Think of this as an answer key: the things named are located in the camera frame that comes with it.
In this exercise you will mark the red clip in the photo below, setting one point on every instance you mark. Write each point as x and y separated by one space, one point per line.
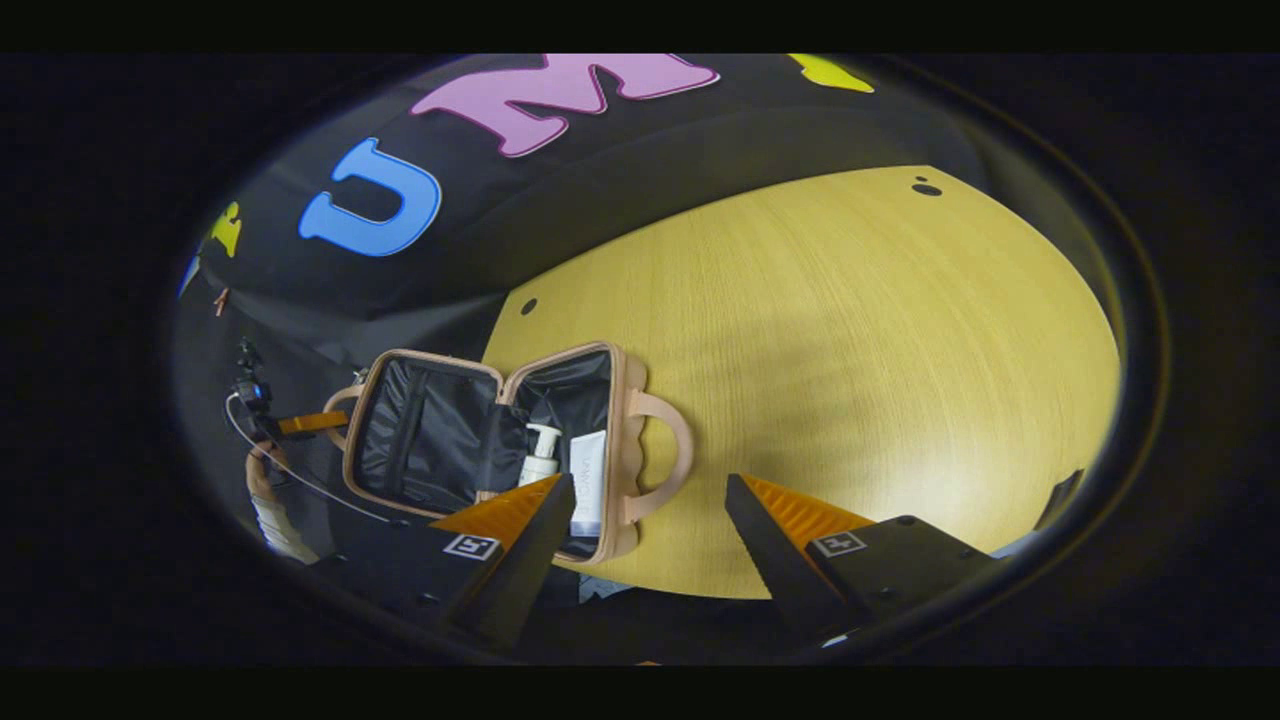
222 302

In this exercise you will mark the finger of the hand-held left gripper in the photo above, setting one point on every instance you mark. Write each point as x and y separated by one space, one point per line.
312 423

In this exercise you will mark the pink suitcase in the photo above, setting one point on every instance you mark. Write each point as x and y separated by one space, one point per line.
430 440

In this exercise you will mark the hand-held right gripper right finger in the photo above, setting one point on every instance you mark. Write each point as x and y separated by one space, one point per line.
770 550

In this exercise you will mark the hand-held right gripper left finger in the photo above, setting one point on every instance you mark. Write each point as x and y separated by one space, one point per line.
530 570

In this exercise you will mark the white skin care tube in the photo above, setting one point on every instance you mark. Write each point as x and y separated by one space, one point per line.
588 480

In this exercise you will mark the white pump bottle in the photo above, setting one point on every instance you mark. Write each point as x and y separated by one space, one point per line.
540 460

